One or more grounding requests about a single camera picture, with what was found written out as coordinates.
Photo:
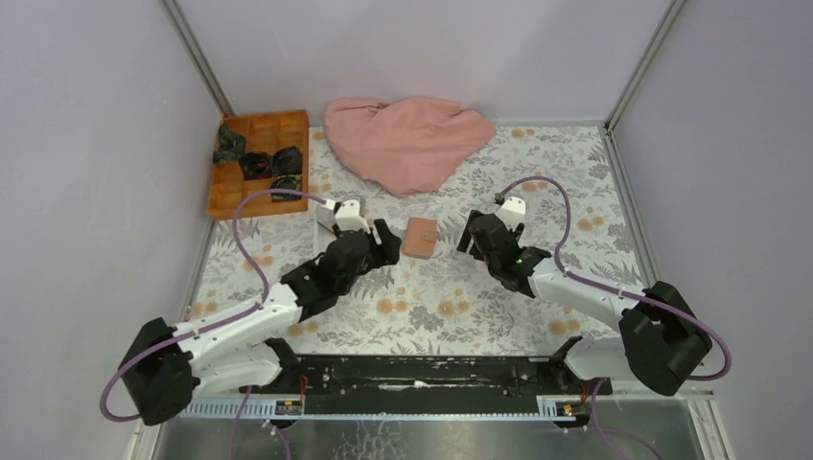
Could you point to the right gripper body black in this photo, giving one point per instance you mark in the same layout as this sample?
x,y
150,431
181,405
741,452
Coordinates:
x,y
476,254

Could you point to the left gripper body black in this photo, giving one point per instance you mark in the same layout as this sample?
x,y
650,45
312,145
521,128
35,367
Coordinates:
x,y
368,263

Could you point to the brown leather card holder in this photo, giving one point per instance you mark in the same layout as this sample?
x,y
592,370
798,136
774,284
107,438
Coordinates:
x,y
420,238

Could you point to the white translucent card box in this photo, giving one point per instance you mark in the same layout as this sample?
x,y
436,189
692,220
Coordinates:
x,y
323,226

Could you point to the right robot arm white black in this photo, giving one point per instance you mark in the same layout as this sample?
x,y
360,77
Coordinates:
x,y
656,341

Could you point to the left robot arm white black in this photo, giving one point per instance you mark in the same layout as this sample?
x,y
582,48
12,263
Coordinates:
x,y
168,366

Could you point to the floral table mat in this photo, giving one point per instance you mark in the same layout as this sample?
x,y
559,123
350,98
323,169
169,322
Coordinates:
x,y
448,304

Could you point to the dark patterned rolled sock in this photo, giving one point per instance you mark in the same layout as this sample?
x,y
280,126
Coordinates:
x,y
286,187

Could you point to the pink cloth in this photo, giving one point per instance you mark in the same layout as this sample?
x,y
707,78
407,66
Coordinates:
x,y
409,146

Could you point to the black rolled sock right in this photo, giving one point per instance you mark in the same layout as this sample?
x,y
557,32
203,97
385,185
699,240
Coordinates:
x,y
287,161

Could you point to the black rolled sock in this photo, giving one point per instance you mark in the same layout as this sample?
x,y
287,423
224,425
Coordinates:
x,y
255,165
287,161

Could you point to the black rolled sock left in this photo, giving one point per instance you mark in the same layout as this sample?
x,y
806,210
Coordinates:
x,y
255,165

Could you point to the wooden compartment tray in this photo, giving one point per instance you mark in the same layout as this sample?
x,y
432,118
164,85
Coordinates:
x,y
263,133

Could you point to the green patterned rolled sock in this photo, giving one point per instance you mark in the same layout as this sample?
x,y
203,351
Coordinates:
x,y
231,145

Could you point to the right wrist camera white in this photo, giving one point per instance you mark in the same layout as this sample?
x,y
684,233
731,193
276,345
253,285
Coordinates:
x,y
512,212

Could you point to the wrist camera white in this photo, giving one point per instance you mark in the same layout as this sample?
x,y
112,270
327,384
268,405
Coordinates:
x,y
512,212
347,215

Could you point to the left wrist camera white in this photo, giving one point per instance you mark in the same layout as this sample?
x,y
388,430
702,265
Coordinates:
x,y
347,215

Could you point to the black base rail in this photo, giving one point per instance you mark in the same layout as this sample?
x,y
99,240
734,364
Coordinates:
x,y
432,385

